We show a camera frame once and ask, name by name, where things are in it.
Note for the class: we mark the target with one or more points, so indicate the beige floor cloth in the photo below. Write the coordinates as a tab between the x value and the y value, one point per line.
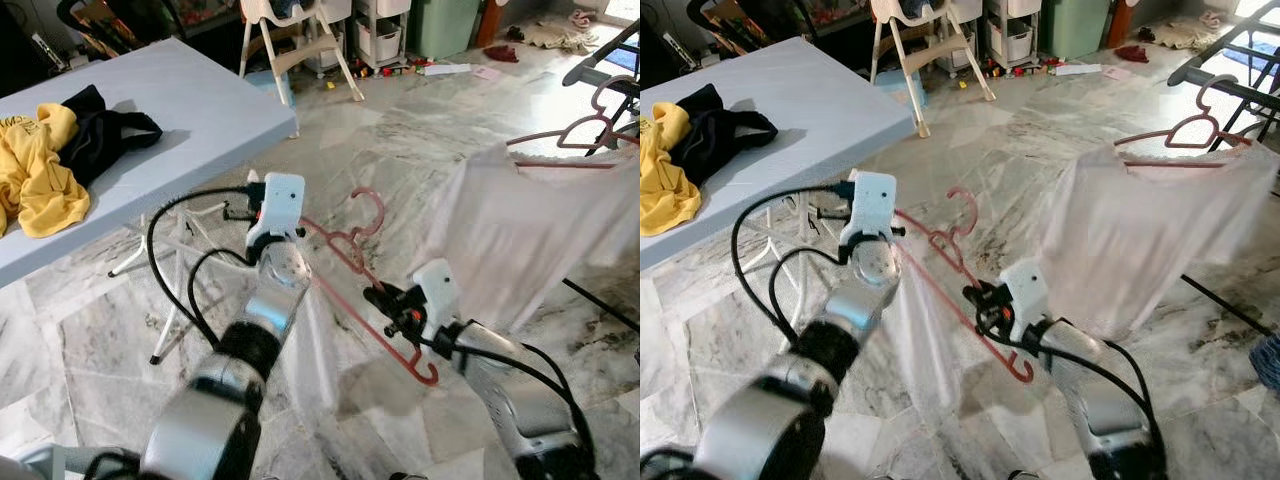
560	35
1190	33

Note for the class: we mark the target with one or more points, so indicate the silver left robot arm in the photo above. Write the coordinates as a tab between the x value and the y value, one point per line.
255	330
850	330

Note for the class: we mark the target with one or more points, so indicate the yellow printed t-shirt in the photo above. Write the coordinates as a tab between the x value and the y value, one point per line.
45	170
665	170

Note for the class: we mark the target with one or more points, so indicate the light blue folding table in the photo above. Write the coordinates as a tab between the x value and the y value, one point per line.
200	100
830	100

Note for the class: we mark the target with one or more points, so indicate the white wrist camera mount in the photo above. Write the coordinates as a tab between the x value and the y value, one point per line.
870	205
1027	290
278	205
438	290

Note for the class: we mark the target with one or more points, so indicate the pink paper sheet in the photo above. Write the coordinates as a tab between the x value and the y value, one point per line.
487	73
1117	73

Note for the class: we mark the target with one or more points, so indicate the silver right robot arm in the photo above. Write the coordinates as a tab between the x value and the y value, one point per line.
1110	400
520	400

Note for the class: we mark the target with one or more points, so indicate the blue plaid shirt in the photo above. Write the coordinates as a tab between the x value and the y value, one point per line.
1268	360

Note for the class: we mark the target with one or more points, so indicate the black metal drying rack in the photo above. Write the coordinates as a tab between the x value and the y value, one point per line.
1220	70
600	65

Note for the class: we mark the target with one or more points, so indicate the black crumpled garment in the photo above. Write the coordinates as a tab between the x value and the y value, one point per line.
105	135
720	135

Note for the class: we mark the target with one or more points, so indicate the large white garment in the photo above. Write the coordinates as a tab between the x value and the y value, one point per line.
325	350
920	350

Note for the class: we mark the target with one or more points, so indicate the dark red cloth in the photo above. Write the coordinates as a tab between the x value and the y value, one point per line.
1130	54
500	54

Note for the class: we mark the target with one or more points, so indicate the black round basket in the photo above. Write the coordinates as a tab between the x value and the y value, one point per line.
100	25
730	22

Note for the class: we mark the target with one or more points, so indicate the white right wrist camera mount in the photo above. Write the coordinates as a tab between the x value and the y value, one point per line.
1027	290
438	290

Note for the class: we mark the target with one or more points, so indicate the pale pink shirt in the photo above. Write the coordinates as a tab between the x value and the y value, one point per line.
1140	230
520	230

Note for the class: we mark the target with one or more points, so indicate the white flat box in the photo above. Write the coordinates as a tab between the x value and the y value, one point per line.
1078	69
445	69

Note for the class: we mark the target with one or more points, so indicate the white plastic drawer unit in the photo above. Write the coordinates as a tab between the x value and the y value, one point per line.
1012	35
385	35

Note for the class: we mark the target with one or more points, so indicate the green plastic bin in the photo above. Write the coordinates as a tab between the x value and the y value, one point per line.
1075	25
445	25

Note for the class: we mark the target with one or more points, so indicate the dusky pink plastic hanger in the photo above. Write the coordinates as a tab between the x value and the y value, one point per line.
585	130
1195	130

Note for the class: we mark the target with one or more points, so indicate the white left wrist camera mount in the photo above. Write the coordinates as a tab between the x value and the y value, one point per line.
278	205
870	205

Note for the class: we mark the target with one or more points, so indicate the white baby high chair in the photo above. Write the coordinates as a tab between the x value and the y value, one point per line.
295	40
925	40

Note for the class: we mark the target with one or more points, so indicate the blue floor mat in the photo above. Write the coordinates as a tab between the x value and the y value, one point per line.
1260	58

